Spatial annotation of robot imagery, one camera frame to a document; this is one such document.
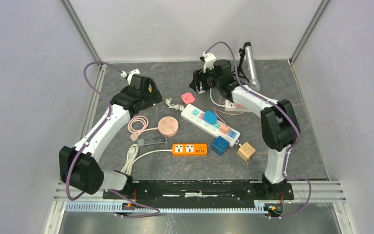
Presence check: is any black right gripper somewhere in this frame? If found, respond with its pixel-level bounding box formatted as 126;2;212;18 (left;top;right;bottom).
189;64;222;94

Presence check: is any pink plug adapter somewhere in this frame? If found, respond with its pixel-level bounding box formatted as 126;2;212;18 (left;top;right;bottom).
181;92;195;105

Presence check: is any long white power strip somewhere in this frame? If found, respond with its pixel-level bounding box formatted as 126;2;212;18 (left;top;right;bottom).
181;104;241;147

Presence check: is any pink round power socket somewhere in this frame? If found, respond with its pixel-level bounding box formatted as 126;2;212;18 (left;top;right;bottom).
157;116;179;137

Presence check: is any light blue cube adapter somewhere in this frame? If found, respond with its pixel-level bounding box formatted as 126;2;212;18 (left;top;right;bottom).
203;111;218;125

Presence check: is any small white power strip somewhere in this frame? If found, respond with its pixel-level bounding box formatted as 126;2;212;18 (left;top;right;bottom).
224;100;248;112

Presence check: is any salmon small cube adapter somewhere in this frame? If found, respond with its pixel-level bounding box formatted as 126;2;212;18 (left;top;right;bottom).
219;123;230;135

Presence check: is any blue cube socket adapter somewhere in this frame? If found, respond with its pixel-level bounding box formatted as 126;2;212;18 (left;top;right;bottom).
210;136;229;156

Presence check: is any beige dragon cube adapter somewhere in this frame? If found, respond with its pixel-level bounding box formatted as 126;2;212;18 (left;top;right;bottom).
237;142;256;161

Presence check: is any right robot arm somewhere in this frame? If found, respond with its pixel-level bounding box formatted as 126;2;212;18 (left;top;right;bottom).
189;57;300;199

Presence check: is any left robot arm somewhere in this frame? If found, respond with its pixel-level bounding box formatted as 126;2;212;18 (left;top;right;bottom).
59;74;163;199

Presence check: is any silver cylindrical flashlight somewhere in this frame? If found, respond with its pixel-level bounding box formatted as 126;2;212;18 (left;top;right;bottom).
243;41;260;92

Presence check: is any orange power strip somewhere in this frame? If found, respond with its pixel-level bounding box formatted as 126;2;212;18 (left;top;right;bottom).
171;143;208;156

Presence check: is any white coiled charging cable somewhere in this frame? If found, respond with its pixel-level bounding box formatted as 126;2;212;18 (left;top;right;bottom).
209;89;226;107

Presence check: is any white power strip cable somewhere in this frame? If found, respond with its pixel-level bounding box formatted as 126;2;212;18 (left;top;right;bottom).
165;98;185;112

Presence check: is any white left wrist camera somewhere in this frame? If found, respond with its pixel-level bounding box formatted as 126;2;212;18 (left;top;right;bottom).
120;69;140;85

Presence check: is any pink coiled socket cable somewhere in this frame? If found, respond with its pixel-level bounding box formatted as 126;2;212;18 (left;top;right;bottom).
127;116;159;141

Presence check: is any grey plastic bracket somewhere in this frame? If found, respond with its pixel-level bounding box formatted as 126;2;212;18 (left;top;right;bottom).
136;137;168;146

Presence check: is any white orange-strip cable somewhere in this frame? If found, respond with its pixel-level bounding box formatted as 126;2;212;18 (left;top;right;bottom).
120;144;173;176

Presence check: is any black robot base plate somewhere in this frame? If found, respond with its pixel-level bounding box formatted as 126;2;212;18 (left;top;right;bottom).
120;179;294;209

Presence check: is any aluminium slotted rail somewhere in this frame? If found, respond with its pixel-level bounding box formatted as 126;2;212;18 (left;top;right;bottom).
65;201;268;214

